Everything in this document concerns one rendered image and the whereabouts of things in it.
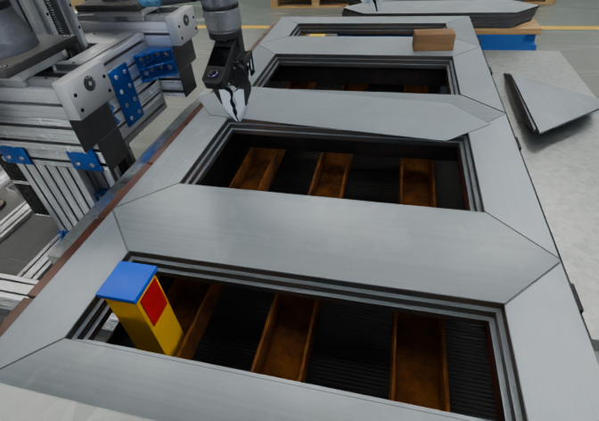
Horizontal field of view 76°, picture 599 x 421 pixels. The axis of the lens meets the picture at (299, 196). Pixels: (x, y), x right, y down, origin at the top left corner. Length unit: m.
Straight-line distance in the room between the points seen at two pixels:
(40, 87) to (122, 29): 0.50
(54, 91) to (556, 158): 1.15
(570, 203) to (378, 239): 0.47
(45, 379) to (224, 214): 0.33
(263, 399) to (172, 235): 0.32
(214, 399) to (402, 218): 0.39
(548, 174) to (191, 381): 0.84
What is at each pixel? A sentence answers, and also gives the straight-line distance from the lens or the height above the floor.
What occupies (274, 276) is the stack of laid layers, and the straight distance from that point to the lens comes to 0.59.
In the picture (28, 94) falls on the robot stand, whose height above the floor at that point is 0.96.
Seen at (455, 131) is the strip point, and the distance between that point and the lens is 0.91.
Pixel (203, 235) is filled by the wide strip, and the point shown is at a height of 0.85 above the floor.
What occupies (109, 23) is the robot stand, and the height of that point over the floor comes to 0.97.
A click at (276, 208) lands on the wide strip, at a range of 0.68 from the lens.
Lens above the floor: 1.30
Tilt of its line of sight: 40 degrees down
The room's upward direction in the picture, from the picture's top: 5 degrees counter-clockwise
